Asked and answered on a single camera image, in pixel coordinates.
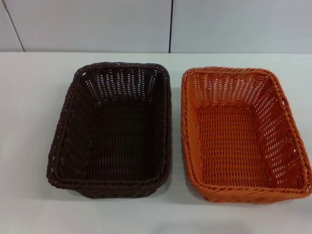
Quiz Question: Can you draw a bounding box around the dark brown wicker basket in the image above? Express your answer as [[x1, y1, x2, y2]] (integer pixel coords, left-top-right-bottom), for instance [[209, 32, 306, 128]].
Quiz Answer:
[[45, 62, 173, 199]]

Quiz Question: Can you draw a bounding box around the orange wicker basket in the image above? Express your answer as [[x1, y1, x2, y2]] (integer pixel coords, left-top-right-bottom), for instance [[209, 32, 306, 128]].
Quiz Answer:
[[180, 66, 312, 203]]

